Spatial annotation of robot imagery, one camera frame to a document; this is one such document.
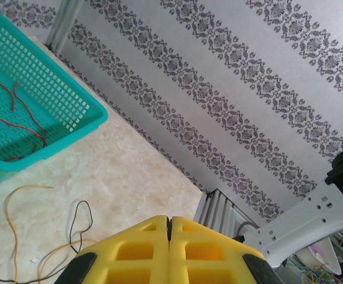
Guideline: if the aluminium frame post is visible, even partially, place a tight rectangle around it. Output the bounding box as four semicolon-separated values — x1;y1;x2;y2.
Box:
46;0;85;56

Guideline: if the black cable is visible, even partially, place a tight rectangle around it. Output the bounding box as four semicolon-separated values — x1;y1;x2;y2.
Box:
0;200;94;282

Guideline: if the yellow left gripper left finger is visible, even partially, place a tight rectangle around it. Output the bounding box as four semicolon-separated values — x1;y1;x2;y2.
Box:
60;215;172;284

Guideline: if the white plastic part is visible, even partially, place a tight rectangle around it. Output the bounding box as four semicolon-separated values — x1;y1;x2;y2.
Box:
295;236;341;273

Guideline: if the coloured cable pile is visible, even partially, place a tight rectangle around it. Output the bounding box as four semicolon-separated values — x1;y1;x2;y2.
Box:
286;260;343;284

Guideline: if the teal plastic basket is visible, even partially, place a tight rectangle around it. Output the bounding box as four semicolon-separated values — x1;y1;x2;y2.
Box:
0;5;109;185

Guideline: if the aluminium frame side rail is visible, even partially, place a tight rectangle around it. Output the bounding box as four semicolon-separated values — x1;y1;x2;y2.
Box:
193;188;263;237

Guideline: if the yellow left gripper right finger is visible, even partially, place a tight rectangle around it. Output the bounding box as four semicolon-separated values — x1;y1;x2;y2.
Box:
171;217;284;284

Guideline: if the thin yellow cable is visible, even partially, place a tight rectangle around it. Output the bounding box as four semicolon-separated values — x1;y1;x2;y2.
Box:
5;185;54;284

